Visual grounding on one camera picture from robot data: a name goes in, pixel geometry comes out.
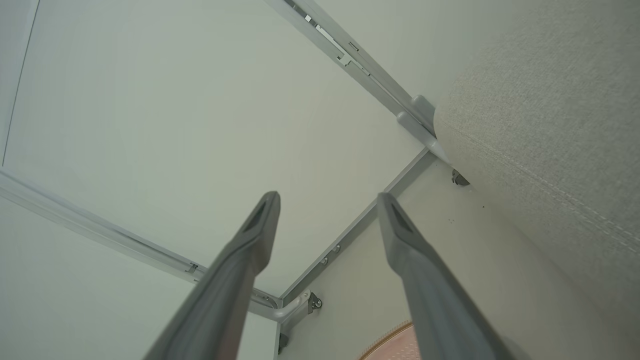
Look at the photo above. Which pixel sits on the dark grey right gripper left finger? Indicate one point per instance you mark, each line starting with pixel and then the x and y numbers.
pixel 235 280

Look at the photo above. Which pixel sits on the grey corner partition foot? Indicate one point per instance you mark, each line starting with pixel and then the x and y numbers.
pixel 287 309

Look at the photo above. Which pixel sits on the grey partition foot bracket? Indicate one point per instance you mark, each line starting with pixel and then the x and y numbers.
pixel 420 132
pixel 424 110

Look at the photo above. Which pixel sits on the white laundry basket brown rim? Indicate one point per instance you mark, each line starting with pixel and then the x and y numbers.
pixel 395 347

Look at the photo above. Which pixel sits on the grey partition upright post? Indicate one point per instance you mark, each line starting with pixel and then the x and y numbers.
pixel 352 57

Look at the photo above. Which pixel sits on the grey partition bottom rail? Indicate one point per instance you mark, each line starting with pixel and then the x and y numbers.
pixel 350 226

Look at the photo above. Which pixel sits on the grey fabric cushion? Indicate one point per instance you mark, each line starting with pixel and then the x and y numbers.
pixel 550 125

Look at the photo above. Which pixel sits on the black caster wheel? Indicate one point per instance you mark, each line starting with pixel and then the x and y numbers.
pixel 460 178
pixel 315 303
pixel 283 344

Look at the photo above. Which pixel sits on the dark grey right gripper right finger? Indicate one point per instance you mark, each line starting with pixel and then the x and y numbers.
pixel 435 305

